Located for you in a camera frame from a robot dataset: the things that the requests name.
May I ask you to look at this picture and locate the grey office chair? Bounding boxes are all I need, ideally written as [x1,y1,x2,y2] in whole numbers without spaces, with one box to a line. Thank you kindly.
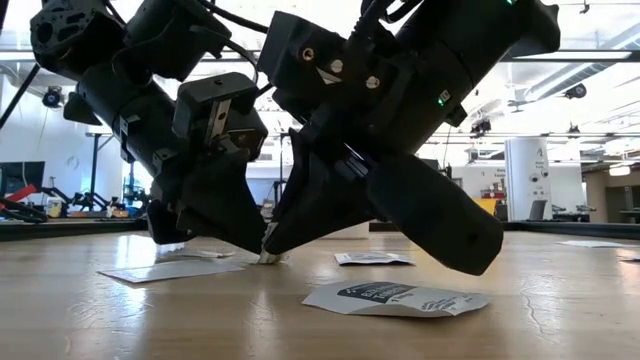
[528,199,549,222]

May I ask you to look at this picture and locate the red robot part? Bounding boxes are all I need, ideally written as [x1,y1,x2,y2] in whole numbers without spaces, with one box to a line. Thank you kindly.
[0,183,41,206]

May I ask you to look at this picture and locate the white square column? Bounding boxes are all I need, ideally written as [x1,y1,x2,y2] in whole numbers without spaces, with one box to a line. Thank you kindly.
[503,137,551,222]

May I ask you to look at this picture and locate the yellow slotted plastic basket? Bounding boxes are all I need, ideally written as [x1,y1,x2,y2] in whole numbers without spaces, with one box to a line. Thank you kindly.
[469,197,499,217]

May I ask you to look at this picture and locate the narrow plain white packet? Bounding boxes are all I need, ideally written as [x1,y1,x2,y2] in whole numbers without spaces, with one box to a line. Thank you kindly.
[256,222,290,265]

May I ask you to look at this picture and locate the silver ventilation duct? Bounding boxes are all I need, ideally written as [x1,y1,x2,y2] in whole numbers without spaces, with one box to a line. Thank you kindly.
[522,24,640,104]

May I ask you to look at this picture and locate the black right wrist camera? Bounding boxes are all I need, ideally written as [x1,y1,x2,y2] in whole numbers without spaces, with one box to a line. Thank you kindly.
[257,12,351,119]

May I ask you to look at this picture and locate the black neighbouring rig frame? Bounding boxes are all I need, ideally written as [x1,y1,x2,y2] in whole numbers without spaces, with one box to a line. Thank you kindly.
[87,130,640,214]

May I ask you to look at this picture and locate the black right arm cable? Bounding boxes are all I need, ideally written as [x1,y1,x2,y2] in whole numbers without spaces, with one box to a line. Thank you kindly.
[349,0,426,51]

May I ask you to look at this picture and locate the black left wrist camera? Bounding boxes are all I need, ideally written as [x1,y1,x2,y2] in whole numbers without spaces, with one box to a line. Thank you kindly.
[171,72,270,162]

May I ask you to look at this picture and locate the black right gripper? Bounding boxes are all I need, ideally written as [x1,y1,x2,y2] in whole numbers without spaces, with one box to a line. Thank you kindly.
[262,34,504,276]

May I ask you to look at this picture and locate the black ceiling-hung camera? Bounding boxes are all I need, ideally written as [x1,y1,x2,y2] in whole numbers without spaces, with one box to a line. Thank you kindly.
[42,85,65,109]
[564,82,589,101]
[469,117,494,136]

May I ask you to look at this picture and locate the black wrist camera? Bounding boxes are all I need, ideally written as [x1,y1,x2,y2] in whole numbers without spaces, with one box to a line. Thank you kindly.
[171,72,270,162]
[257,12,351,119]

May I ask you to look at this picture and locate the small plain white packet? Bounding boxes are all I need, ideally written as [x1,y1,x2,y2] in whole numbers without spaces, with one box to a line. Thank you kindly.
[179,248,236,260]

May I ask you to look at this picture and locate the black aluminium table frame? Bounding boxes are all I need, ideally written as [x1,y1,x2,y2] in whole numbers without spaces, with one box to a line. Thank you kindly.
[0,218,640,241]

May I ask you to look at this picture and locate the plain white gauze packet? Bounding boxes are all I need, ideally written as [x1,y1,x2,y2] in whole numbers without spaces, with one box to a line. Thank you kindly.
[98,259,245,285]
[555,240,626,249]

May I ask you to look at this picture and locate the dark wall screen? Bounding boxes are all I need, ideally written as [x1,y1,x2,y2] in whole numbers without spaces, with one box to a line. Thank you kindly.
[0,160,46,199]

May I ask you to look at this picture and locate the white plastic bin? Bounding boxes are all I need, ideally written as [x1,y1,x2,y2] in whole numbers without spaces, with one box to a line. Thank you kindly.
[319,222,370,240]

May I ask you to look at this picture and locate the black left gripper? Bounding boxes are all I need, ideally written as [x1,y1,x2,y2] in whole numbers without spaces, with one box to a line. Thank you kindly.
[77,64,269,255]

